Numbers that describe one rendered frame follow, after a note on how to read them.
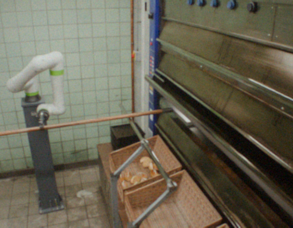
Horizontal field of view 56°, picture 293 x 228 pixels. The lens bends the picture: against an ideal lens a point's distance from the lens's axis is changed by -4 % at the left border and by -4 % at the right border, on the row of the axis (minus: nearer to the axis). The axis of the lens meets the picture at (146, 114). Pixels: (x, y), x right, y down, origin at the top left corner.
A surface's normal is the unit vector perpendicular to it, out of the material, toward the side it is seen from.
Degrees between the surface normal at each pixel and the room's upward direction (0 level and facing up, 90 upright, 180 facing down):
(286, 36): 89
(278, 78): 70
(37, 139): 90
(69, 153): 90
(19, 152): 90
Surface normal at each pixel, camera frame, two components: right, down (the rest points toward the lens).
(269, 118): -0.89, -0.21
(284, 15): -0.95, 0.12
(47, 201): 0.37, 0.37
